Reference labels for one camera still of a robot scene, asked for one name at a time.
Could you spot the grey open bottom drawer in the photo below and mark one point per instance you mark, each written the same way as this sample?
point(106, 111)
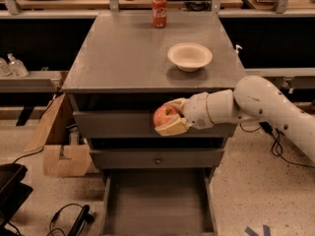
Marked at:
point(158, 202)

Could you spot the white bowl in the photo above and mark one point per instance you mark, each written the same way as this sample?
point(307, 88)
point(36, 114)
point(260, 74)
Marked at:
point(189, 57)

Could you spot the clear sanitizer bottle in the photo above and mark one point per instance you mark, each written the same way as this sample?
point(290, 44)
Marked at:
point(17, 67)

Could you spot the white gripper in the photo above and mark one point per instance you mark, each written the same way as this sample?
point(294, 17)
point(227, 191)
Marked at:
point(196, 111)

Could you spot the red apple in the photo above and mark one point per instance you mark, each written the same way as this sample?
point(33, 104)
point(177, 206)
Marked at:
point(164, 114)

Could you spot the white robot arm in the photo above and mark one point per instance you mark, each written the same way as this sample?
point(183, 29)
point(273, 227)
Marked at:
point(253, 98)

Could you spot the clear plastic bottle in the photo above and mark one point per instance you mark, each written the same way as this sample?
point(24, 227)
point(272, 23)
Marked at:
point(4, 68)

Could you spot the small white pump bottle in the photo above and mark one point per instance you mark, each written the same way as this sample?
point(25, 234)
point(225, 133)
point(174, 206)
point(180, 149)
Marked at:
point(238, 48)

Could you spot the brown cardboard box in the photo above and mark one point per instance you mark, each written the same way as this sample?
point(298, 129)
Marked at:
point(62, 153)

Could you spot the grey top drawer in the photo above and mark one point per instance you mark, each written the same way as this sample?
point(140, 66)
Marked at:
point(134, 124)

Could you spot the grey middle drawer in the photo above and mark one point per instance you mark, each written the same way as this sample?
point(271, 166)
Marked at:
point(156, 158)

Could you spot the black chair base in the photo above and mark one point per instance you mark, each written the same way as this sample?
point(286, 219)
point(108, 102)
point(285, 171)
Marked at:
point(13, 193)

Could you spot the red cola can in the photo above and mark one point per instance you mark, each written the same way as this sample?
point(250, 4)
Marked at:
point(159, 13)

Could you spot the grey drawer cabinet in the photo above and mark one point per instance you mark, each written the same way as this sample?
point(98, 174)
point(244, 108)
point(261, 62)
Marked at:
point(123, 65)

